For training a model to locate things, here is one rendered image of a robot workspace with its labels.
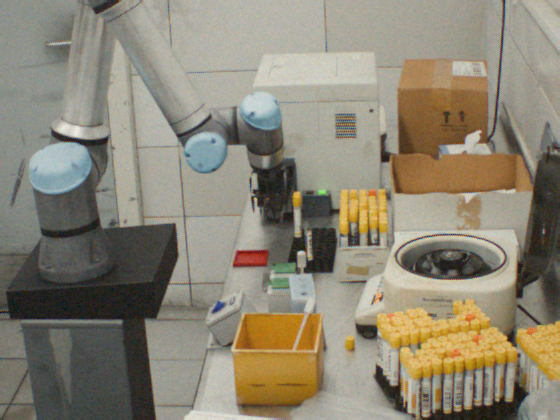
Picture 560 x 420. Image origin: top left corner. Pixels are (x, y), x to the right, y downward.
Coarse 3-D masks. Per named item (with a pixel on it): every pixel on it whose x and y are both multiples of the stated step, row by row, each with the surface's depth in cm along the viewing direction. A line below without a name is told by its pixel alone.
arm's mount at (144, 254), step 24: (120, 240) 226; (144, 240) 225; (168, 240) 223; (24, 264) 220; (120, 264) 214; (144, 264) 213; (168, 264) 222; (24, 288) 208; (48, 288) 207; (72, 288) 207; (96, 288) 207; (120, 288) 206; (144, 288) 206; (24, 312) 210; (48, 312) 209; (72, 312) 209; (96, 312) 208; (120, 312) 208; (144, 312) 208
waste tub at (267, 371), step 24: (240, 336) 181; (264, 336) 187; (288, 336) 186; (312, 336) 186; (240, 360) 175; (264, 360) 174; (288, 360) 174; (312, 360) 173; (240, 384) 176; (264, 384) 176; (288, 384) 175; (312, 384) 175
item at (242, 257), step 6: (240, 252) 234; (246, 252) 234; (252, 252) 234; (258, 252) 234; (264, 252) 234; (234, 258) 230; (240, 258) 232; (246, 258) 232; (252, 258) 231; (258, 258) 231; (264, 258) 231; (234, 264) 228; (240, 264) 228; (246, 264) 228; (252, 264) 228; (258, 264) 228; (264, 264) 228
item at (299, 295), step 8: (296, 280) 197; (304, 280) 197; (312, 280) 197; (296, 288) 194; (304, 288) 194; (312, 288) 194; (296, 296) 191; (304, 296) 191; (312, 296) 191; (296, 304) 190; (304, 304) 190; (296, 312) 191; (304, 312) 191; (312, 312) 191
